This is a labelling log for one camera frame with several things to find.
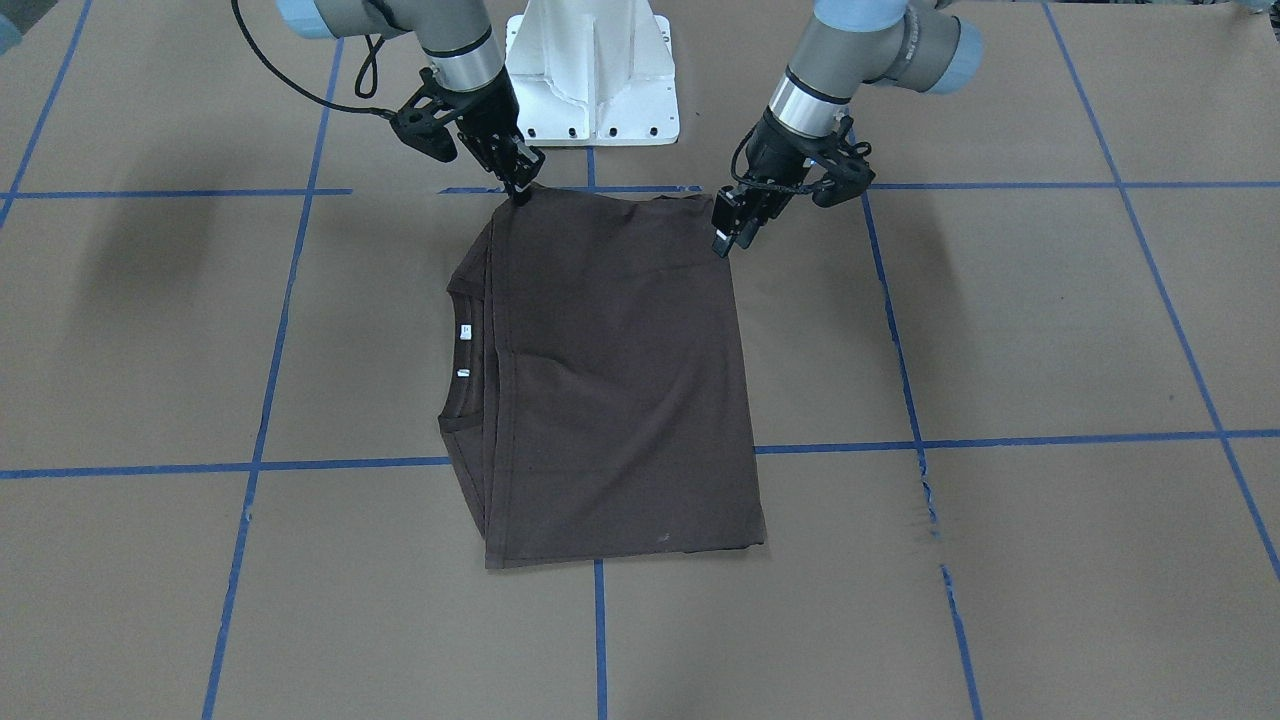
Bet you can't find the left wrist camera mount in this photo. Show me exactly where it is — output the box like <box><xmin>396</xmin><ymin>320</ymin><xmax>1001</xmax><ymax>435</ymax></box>
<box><xmin>810</xmin><ymin>115</ymin><xmax>876</xmax><ymax>208</ymax></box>

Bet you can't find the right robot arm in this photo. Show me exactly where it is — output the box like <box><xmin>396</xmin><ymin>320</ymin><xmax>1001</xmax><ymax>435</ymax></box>
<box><xmin>276</xmin><ymin>1</ymin><xmax>545</xmax><ymax>206</ymax></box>

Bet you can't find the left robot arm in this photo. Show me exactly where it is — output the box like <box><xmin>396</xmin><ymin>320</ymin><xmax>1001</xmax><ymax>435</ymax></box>
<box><xmin>712</xmin><ymin>1</ymin><xmax>984</xmax><ymax>258</ymax></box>

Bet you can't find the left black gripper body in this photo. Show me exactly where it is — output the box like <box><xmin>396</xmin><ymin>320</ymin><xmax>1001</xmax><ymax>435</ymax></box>
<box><xmin>745</xmin><ymin>109</ymin><xmax>836</xmax><ymax>187</ymax></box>

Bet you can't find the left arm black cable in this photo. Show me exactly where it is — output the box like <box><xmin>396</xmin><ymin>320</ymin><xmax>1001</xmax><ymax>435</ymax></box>
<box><xmin>730</xmin><ymin>126</ymin><xmax>831</xmax><ymax>196</ymax></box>

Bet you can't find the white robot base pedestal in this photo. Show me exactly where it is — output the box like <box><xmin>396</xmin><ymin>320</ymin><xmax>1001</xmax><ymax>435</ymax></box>
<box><xmin>504</xmin><ymin>1</ymin><xmax>681</xmax><ymax>147</ymax></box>

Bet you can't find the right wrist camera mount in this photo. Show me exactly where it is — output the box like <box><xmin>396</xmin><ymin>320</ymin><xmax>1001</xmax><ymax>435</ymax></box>
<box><xmin>389</xmin><ymin>67</ymin><xmax>458</xmax><ymax>163</ymax></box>

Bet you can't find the dark brown t-shirt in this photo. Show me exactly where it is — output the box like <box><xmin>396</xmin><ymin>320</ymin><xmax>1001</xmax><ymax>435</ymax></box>
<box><xmin>438</xmin><ymin>187</ymin><xmax>767</xmax><ymax>570</ymax></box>

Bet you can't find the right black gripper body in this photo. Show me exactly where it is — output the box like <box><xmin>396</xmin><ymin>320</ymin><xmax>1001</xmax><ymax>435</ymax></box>
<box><xmin>451</xmin><ymin>67</ymin><xmax>526</xmax><ymax>161</ymax></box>

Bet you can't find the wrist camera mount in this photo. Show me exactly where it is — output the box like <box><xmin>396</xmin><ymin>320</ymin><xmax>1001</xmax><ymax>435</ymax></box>
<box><xmin>389</xmin><ymin>67</ymin><xmax>458</xmax><ymax>163</ymax></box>
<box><xmin>810</xmin><ymin>115</ymin><xmax>876</xmax><ymax>208</ymax></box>

